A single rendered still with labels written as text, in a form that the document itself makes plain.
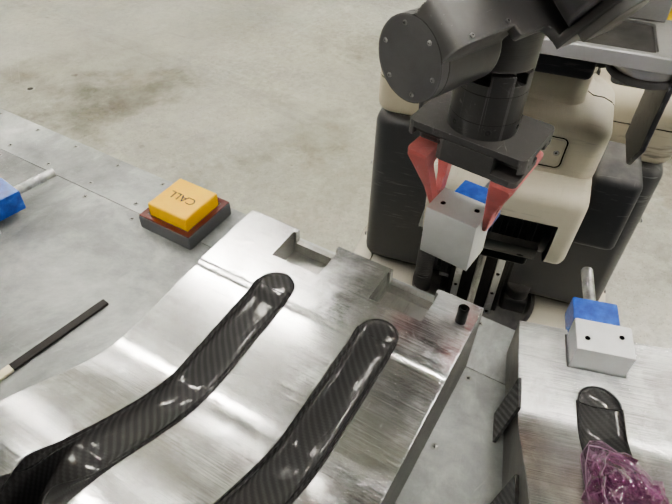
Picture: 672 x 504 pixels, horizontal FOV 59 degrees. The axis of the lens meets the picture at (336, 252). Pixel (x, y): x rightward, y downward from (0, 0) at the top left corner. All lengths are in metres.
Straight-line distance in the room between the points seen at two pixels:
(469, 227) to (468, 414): 0.18
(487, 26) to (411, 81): 0.06
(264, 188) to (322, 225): 0.28
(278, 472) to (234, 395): 0.08
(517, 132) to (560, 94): 0.36
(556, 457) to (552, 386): 0.08
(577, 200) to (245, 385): 0.54
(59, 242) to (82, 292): 0.09
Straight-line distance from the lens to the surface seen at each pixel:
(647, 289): 2.01
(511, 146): 0.48
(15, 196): 0.82
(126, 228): 0.78
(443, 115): 0.50
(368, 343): 0.52
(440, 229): 0.55
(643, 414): 0.58
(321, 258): 0.61
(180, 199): 0.75
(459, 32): 0.38
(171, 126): 2.48
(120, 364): 0.53
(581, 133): 0.84
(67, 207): 0.84
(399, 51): 0.40
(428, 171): 0.51
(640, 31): 0.73
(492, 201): 0.50
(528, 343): 0.59
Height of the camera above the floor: 1.30
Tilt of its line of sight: 44 degrees down
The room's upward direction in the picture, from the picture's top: 2 degrees clockwise
